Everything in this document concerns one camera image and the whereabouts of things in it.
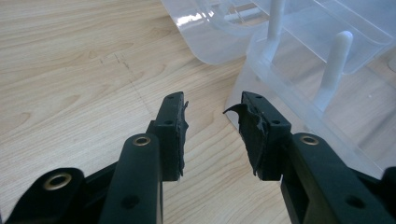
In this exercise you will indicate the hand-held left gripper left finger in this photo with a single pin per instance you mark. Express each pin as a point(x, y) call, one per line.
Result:
point(169, 140)

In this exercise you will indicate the clear plastic storage box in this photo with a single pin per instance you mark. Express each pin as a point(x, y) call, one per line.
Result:
point(311, 28)

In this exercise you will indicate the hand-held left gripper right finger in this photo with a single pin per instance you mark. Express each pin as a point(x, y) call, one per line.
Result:
point(264, 140)

